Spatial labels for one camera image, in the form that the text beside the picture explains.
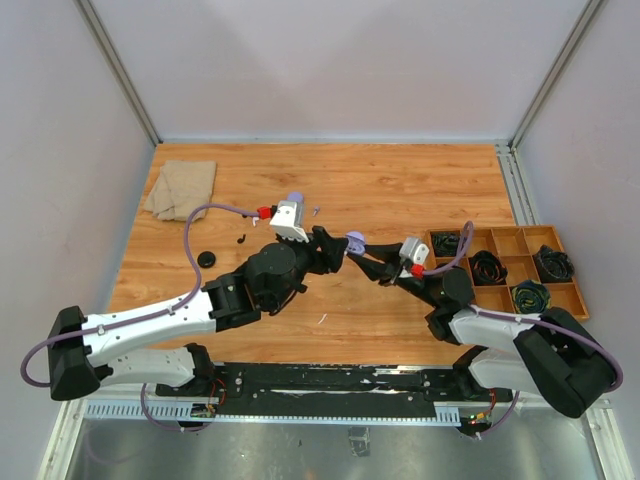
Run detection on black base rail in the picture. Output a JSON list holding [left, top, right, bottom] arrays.
[[154, 362, 512, 415]]

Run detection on purple closed earbud case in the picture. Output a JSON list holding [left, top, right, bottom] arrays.
[[287, 192, 304, 202]]

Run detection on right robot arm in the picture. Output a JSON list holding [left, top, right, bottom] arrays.
[[346, 238, 623, 418]]

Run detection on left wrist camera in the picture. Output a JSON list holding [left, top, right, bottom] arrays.
[[269, 200, 309, 243]]

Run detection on black earbud case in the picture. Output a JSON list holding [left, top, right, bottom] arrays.
[[196, 251, 217, 269]]

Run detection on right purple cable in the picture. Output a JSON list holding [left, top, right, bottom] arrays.
[[412, 220, 624, 391]]

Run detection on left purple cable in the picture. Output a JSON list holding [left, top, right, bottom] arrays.
[[19, 203, 269, 388]]

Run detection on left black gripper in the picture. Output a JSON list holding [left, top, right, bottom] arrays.
[[270, 225, 349, 311]]

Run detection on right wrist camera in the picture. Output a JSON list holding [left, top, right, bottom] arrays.
[[398, 236, 429, 269]]

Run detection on black rolled strap right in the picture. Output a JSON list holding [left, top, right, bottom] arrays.
[[532, 243, 575, 281]]

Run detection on beige folded cloth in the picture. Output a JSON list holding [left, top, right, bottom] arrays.
[[144, 160, 217, 222]]

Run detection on black rolled strap top-left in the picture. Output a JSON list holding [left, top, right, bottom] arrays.
[[430, 230, 470, 257]]

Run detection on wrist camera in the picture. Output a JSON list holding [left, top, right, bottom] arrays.
[[269, 200, 309, 243], [398, 236, 429, 269]]

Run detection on purple earbud case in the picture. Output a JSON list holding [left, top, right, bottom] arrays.
[[287, 192, 304, 202], [346, 231, 366, 256]]

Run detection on white cable duct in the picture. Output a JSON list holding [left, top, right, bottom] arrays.
[[84, 400, 462, 427]]

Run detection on black rolled strap middle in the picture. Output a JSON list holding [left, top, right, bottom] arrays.
[[468, 249, 508, 286]]

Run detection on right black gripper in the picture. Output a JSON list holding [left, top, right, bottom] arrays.
[[347, 242, 441, 308]]

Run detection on wooden compartment tray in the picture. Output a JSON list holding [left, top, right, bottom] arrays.
[[456, 225, 589, 321]]

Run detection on purple cable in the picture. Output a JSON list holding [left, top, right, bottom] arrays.
[[19, 203, 269, 388], [412, 220, 624, 391]]

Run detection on blue-green rolled strap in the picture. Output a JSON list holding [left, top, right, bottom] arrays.
[[510, 279, 552, 313]]

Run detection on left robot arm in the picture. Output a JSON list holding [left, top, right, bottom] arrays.
[[45, 226, 348, 401]]

